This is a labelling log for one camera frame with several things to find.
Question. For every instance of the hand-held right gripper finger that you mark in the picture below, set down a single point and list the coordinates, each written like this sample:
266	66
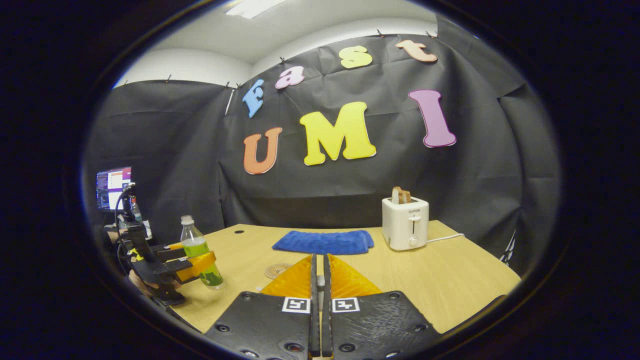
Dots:
315	330
327	330

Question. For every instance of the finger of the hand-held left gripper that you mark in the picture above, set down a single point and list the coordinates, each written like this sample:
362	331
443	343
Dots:
197	265
172	254

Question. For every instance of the green label water bottle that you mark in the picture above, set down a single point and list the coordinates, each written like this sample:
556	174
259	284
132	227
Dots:
192	247

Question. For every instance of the round wooden coaster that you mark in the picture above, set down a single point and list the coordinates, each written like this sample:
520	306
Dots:
276	271

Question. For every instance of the red cap plastic bottle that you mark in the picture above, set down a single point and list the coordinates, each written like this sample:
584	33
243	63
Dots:
145	227

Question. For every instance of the computer monitor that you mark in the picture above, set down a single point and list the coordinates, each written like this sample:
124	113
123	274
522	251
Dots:
112	187

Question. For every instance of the blue towel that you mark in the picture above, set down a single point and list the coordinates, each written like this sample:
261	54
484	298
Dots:
325	242

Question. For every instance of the white toaster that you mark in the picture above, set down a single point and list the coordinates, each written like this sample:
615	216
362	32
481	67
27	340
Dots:
405	225

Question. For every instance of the bread slice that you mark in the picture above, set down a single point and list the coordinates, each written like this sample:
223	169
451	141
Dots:
400	196

